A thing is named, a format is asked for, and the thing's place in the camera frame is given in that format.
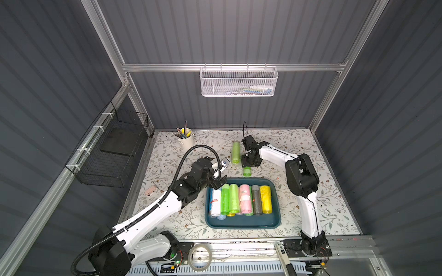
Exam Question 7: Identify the black wire side basket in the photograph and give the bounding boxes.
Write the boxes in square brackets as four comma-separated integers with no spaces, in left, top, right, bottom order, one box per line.
[65,104,149,188]

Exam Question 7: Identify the clear packing tape roll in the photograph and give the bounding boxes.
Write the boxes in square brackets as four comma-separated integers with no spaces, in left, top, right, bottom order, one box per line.
[188,244,213,272]

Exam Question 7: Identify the white roll with red label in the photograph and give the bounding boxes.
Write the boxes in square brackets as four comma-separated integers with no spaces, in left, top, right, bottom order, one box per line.
[210,189,222,217]

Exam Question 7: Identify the white wire wall basket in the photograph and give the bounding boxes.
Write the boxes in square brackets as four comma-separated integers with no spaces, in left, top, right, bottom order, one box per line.
[199,66,279,97]

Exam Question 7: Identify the white pen holder cup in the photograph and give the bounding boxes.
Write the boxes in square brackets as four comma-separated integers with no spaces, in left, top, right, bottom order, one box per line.
[178,128,195,152]

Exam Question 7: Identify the items in white basket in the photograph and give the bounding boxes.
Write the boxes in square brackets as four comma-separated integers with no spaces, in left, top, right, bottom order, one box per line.
[225,85,275,96]

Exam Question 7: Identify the teal plastic storage box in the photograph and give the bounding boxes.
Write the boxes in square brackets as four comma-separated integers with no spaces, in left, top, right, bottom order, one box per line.
[204,177,282,230]

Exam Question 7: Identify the pens and pencils bunch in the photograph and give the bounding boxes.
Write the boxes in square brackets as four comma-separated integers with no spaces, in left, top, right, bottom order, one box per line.
[174,121,192,139]

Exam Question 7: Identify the bright green roll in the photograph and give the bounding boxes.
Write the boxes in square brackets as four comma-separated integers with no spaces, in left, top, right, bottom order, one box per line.
[243,166,252,177]
[221,184,230,216]

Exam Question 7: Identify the light green roll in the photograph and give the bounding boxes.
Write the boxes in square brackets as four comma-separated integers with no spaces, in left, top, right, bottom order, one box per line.
[229,184,240,214]

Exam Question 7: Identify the black corrugated cable hose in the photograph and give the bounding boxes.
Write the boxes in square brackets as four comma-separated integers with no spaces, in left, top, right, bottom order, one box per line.
[70,144,222,276]

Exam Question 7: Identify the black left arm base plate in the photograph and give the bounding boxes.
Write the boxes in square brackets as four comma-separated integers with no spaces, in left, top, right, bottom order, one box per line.
[151,241,195,262]

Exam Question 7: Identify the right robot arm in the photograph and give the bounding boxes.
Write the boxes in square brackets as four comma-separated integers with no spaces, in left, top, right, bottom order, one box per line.
[241,137,329,256]

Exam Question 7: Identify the pink small stapler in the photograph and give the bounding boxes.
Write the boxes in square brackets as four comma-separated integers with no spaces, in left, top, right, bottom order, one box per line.
[145,185,158,197]

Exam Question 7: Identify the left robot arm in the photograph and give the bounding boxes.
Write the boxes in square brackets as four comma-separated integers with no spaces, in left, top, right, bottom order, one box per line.
[79,157,230,276]

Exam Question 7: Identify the dark grey trash bag roll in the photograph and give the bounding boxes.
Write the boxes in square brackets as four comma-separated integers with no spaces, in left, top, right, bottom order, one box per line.
[251,185,263,216]

